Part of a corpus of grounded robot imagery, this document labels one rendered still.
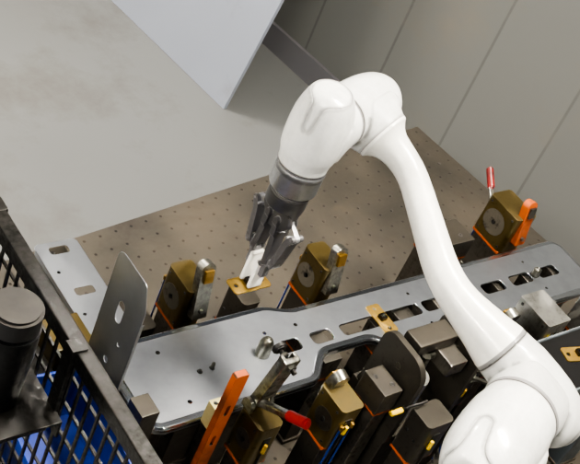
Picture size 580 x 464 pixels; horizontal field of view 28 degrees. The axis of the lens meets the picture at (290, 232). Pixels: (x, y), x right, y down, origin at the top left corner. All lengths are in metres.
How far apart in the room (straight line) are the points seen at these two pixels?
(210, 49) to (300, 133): 2.98
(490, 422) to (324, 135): 0.53
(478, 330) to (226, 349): 0.67
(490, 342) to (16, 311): 0.79
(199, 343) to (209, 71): 2.62
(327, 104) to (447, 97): 2.87
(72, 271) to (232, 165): 2.18
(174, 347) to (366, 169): 1.38
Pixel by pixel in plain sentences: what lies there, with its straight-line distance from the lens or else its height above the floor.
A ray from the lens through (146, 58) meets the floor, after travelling 4.96.
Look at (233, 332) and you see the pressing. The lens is 2.42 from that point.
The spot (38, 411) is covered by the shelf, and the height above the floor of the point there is 1.43.
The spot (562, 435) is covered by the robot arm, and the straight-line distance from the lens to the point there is 1.92.
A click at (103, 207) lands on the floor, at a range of 4.14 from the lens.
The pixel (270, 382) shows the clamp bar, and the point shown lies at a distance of 2.15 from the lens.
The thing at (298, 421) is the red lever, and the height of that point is 1.14.
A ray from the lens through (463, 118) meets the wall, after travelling 4.69.
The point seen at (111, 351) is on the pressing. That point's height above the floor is 1.14.
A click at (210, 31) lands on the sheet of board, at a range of 4.86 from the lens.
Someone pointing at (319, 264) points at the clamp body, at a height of 1.04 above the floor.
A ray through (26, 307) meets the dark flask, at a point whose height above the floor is 1.61.
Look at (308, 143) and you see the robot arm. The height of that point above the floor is 1.62.
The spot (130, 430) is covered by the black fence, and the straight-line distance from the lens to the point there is 1.47.
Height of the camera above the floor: 2.67
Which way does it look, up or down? 38 degrees down
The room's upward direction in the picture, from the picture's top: 25 degrees clockwise
